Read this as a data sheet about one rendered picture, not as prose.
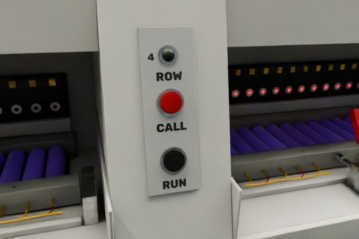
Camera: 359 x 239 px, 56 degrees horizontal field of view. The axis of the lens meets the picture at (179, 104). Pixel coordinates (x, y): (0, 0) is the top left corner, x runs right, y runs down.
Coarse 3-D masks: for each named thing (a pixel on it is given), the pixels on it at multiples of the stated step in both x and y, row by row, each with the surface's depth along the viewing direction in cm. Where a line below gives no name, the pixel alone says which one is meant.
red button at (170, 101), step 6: (162, 96) 24; (168, 96) 24; (174, 96) 24; (162, 102) 24; (168, 102) 24; (174, 102) 24; (180, 102) 24; (162, 108) 24; (168, 108) 24; (174, 108) 24; (180, 108) 24
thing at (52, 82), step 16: (0, 80) 36; (16, 80) 37; (32, 80) 37; (48, 80) 37; (64, 80) 38; (0, 96) 37; (16, 96) 37; (32, 96) 38; (48, 96) 38; (64, 96) 39; (32, 112) 38; (48, 112) 39; (64, 112) 39
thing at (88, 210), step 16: (96, 112) 39; (0, 128) 37; (16, 128) 38; (32, 128) 38; (48, 128) 39; (64, 128) 40; (96, 128) 37; (80, 160) 38; (96, 160) 38; (80, 176) 35; (96, 176) 35; (96, 192) 28; (48, 208) 30; (64, 208) 30; (80, 208) 30; (96, 208) 28; (16, 224) 28; (96, 224) 29; (112, 224) 23
